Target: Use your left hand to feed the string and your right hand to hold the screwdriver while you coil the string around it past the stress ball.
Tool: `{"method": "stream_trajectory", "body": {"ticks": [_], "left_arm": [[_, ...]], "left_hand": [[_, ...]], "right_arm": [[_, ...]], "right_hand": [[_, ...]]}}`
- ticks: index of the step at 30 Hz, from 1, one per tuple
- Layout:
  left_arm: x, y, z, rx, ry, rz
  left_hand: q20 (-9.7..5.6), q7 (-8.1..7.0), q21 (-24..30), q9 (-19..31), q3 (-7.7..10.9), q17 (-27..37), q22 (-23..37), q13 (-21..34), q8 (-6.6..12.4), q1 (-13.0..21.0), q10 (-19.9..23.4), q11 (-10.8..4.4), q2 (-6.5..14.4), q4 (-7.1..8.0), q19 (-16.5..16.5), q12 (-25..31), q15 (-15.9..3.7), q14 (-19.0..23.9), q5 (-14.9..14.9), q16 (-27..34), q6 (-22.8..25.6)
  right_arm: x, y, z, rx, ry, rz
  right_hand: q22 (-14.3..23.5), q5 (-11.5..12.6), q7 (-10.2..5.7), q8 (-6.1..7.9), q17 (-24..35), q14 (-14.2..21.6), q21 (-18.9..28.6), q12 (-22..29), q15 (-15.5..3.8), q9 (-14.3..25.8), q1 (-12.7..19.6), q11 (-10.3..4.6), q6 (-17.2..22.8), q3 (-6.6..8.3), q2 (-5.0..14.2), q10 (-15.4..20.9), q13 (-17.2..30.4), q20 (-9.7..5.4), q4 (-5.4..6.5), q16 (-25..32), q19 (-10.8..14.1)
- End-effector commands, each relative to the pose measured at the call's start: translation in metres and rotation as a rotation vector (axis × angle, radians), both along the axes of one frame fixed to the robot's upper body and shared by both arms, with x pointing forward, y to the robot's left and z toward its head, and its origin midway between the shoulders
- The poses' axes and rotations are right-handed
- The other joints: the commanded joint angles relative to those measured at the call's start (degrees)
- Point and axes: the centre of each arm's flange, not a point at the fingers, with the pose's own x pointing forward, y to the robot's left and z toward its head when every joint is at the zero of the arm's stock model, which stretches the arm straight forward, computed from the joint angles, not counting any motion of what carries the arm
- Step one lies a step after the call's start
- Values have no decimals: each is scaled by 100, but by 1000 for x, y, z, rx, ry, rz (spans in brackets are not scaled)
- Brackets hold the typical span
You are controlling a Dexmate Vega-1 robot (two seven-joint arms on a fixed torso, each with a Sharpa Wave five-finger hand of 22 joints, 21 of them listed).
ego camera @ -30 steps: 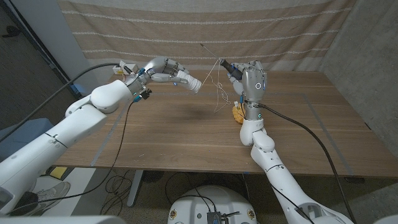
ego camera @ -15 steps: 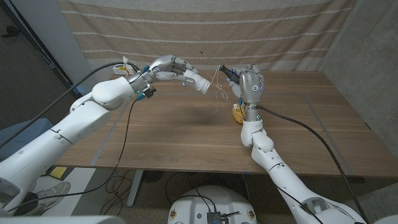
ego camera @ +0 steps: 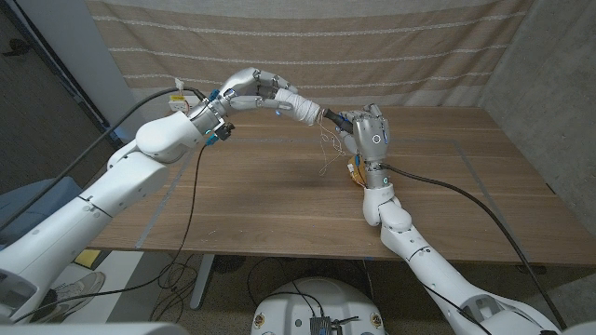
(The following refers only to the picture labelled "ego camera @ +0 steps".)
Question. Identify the beige striped backdrop cloth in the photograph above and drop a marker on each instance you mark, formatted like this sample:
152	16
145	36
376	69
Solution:
302	51

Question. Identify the white power strip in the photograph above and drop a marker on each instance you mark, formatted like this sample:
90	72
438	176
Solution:
173	106

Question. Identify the white robot chest edge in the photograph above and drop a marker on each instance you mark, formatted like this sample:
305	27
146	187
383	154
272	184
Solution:
93	329

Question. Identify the yellow bumpy stress ball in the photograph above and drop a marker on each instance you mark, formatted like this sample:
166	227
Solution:
355	174

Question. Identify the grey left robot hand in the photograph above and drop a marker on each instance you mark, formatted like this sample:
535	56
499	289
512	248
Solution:
247	86

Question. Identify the black door frame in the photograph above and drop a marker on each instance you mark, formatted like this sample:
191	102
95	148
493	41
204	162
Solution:
60	70

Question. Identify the grey white sneaker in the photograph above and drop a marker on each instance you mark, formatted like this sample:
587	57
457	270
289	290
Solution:
70	293

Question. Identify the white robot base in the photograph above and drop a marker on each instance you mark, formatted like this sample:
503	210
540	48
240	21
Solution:
319	302

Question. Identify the dark round floor object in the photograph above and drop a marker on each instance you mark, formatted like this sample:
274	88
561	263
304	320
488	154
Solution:
228	263

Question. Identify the grey table leg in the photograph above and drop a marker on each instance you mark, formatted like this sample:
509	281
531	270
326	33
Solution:
201	279

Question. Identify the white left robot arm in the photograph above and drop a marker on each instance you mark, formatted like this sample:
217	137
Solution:
93	205

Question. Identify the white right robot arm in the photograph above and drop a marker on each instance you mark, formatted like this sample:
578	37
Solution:
419	251

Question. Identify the yellow floor item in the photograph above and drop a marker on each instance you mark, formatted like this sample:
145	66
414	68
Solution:
87	258

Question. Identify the blue upholstered chair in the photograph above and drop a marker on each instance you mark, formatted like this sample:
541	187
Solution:
46	197

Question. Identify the grey finned electronics module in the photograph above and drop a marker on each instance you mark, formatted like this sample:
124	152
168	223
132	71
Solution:
320	327

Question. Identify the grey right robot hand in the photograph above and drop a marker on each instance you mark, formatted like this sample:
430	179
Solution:
375	139

